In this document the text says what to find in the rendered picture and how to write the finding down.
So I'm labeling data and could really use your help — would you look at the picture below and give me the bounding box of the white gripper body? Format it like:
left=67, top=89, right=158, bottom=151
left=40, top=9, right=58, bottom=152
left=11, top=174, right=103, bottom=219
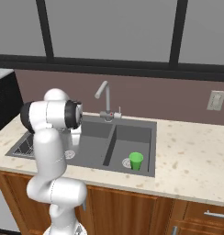
left=70, top=128, right=83, bottom=147

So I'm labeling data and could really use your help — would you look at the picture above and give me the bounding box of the round metal sink drain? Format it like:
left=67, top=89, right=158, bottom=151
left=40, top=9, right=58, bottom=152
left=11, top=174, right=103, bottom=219
left=121, top=158, right=132, bottom=169
left=65, top=150, right=77, bottom=161

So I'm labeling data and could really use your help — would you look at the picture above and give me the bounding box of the dark grey double sink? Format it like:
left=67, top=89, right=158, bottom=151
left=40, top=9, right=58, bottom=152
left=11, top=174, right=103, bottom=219
left=5, top=113, right=158, bottom=178

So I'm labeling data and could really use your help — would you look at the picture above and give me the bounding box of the green cup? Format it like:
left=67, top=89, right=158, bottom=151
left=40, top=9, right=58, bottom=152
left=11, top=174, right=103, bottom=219
left=129, top=151, right=145, bottom=172

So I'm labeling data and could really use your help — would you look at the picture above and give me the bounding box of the grey metal tap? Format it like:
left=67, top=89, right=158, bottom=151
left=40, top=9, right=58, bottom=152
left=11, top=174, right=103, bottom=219
left=94, top=80, right=123, bottom=122

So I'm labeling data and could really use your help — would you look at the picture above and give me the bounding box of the black kitchen appliance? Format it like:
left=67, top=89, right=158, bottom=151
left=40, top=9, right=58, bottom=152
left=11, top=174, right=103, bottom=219
left=0, top=67, right=25, bottom=136

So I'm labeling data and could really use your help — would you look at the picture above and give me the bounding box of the wooden cupboard door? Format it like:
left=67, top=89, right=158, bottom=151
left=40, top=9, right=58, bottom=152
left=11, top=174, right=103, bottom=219
left=167, top=219, right=224, bottom=235
left=84, top=185, right=161, bottom=235
left=0, top=170, right=53, bottom=235

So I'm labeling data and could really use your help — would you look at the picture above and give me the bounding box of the white dishwasher front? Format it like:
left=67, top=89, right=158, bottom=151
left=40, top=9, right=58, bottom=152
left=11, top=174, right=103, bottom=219
left=0, top=177, right=21, bottom=234

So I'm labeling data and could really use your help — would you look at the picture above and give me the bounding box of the wooden drawer front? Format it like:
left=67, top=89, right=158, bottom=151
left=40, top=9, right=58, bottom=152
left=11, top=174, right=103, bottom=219
left=183, top=200, right=224, bottom=229

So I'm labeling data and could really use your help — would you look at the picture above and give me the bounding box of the black window frame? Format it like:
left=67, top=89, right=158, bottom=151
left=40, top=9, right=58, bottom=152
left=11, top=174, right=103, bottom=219
left=0, top=0, right=224, bottom=83

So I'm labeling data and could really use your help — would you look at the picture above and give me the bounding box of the grey wall socket plate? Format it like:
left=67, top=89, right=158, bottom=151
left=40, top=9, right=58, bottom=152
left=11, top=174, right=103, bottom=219
left=206, top=89, right=224, bottom=112

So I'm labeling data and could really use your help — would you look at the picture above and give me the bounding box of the silver drawer handle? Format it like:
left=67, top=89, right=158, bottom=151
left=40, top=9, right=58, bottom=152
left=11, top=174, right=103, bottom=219
left=203, top=210, right=224, bottom=220

